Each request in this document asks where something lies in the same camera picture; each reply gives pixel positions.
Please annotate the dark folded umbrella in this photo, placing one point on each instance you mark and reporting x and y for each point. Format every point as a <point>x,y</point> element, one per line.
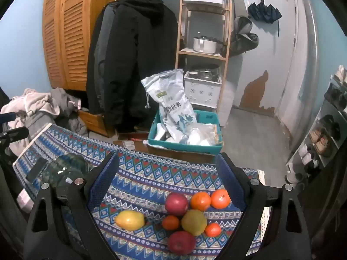
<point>264,12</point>

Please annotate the orange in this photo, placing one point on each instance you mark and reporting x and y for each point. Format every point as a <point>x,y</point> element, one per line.
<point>220,198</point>
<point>200,201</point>

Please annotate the black jacket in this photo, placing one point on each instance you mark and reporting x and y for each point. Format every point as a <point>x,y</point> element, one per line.
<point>130,59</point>

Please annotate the grey door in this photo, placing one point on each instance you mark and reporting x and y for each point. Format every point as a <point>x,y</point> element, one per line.
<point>298,73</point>

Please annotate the steel steamer pot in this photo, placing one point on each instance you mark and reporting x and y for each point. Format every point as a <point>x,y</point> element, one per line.
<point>204,71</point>

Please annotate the teal plastic crate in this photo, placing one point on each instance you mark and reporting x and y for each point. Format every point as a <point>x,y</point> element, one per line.
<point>189,147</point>

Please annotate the blue patterned tablecloth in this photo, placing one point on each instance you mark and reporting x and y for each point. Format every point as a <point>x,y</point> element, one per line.
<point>151,173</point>

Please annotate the clear plastic bag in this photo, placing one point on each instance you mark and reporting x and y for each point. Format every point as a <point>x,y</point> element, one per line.
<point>200,135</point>

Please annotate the black phone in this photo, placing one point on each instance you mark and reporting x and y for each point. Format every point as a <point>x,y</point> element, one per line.
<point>36,169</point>

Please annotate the yellow mango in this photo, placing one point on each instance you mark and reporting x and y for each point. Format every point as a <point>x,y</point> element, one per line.
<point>129,220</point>

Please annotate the small tangerine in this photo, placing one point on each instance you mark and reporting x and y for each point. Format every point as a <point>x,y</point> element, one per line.
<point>212,229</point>
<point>170,222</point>

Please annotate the wooden shelf unit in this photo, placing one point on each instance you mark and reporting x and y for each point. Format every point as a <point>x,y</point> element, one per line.
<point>180,27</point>

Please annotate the red apple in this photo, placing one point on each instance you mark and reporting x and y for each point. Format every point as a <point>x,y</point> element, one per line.
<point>176,204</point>
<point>181,242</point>

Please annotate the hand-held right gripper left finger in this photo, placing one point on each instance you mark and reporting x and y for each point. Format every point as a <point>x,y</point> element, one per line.
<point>104,178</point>

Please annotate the white towel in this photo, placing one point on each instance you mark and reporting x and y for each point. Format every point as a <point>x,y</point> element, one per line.
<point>27,105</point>

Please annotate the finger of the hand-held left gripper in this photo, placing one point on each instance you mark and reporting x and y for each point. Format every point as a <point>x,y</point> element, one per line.
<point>8,117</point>
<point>15,135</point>

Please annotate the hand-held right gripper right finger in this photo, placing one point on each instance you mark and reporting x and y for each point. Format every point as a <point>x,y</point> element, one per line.
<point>230,180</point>

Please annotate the green-yellow pear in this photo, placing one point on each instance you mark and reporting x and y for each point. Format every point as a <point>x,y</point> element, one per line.
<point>194,222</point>

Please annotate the wooden louvred wardrobe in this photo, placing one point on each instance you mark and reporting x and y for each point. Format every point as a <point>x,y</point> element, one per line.
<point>67,46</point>

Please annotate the grey garment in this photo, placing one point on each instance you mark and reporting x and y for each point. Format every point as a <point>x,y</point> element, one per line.
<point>63,108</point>

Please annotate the white cooking pot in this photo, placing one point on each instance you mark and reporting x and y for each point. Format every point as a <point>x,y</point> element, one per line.
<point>203,44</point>

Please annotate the white bubble wrap roll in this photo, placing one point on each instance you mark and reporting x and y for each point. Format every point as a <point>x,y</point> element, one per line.
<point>226,103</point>

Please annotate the white rice bag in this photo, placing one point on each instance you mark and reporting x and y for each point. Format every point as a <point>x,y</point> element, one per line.
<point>168,100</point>

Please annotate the white storage basket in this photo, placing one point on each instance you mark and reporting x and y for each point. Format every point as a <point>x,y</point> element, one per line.
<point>202,92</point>

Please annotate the clear glass bowl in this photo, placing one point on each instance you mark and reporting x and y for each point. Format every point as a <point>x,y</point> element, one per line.
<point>65,168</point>

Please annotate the wooden drawer box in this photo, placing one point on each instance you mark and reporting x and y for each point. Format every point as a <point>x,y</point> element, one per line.
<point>92,120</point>

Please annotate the shoe rack with shoes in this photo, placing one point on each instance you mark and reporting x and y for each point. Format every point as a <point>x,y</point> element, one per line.
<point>322,140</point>

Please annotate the grey hanging bag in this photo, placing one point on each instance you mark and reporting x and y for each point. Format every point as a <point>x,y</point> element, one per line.
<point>244,35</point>

